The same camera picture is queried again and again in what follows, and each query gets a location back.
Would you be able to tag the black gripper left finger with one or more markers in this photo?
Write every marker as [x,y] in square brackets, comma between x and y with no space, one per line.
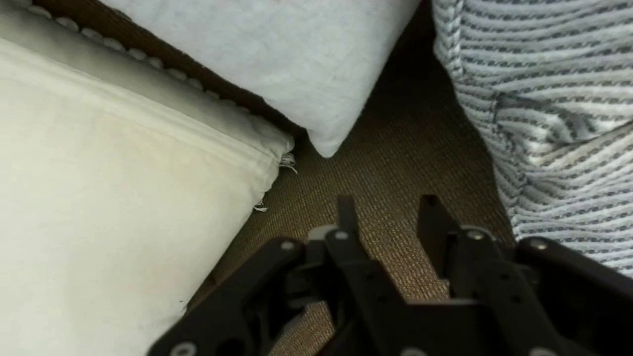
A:
[309,298]

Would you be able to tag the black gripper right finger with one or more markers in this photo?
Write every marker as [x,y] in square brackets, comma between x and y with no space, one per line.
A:
[546,298]

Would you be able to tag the grey striped pillow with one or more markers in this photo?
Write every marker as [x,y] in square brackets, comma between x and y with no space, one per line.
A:
[560,131]

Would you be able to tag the white pillow with zipper edge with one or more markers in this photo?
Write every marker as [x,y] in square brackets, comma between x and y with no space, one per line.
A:
[111,218]

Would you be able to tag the plain white pillow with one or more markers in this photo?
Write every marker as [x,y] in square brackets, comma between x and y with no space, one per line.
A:
[289,60]

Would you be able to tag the brown fabric sofa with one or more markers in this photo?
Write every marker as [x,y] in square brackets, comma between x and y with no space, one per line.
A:
[396,185]

